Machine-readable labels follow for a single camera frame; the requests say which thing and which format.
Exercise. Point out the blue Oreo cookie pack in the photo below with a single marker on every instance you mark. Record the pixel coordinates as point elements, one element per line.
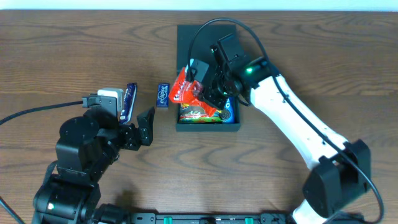
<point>227,113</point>

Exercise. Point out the blue Eclipse mints tin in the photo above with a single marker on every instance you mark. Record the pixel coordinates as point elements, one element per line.
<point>162,100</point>

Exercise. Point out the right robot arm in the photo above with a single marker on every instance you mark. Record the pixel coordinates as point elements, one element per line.
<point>338,169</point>

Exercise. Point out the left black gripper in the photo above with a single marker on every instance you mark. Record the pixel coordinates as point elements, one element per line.
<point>134,137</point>

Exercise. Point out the Cadbury Dairy Milk bar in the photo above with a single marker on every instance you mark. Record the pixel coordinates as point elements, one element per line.
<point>129,101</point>

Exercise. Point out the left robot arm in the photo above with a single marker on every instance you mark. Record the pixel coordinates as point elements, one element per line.
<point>87,146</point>

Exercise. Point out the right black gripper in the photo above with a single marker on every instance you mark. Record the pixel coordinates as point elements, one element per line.
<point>211,90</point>

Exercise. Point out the Haribo gummy worms bag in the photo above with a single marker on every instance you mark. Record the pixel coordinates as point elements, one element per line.
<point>196,114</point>

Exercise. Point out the red snack bag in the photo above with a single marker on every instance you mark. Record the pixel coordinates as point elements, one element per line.
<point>185,92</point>

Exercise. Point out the black gift box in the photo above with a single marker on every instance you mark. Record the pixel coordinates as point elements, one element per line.
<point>201,50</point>

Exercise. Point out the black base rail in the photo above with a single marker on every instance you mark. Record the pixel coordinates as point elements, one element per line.
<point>152,218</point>

